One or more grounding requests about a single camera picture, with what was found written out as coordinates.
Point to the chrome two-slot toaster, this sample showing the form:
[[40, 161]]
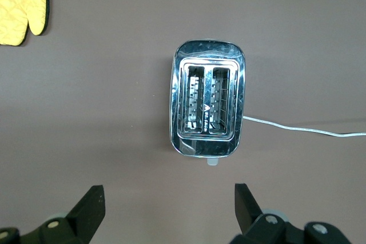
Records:
[[206, 52]]

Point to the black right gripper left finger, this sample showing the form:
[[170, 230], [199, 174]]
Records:
[[85, 218]]

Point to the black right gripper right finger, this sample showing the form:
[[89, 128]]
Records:
[[250, 218]]

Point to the brown table cover cloth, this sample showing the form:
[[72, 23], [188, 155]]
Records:
[[114, 112]]

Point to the yellow quilted oven mitt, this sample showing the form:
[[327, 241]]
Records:
[[17, 4]]

